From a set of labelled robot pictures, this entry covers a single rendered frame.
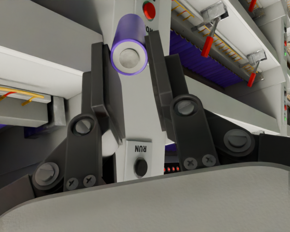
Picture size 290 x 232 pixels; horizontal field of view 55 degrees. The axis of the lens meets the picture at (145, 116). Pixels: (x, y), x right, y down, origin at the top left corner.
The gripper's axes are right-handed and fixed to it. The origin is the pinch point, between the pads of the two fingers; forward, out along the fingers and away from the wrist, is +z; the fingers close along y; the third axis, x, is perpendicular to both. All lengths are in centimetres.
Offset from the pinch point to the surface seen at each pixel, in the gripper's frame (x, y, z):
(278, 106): -60, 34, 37
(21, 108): -6.7, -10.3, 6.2
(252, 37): -35, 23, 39
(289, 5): -72, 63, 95
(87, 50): -4.9, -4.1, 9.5
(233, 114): -32.6, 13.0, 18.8
